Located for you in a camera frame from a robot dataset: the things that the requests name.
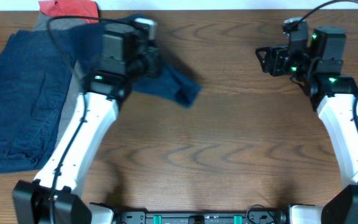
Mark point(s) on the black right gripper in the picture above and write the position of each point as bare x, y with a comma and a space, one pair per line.
275, 58

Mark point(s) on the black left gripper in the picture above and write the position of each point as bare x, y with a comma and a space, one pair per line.
154, 60

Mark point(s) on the navy blue shorts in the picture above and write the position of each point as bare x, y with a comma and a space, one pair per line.
172, 84

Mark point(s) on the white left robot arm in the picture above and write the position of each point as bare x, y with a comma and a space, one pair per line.
54, 195

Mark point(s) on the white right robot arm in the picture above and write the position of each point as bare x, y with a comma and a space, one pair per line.
314, 63

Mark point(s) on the red folded garment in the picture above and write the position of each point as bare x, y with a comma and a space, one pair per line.
55, 8

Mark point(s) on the grey folded garment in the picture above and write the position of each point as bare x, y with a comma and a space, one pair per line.
74, 88

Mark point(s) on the navy folded shorts on pile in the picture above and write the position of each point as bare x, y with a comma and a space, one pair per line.
34, 83

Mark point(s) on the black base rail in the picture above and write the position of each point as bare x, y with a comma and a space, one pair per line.
256, 214

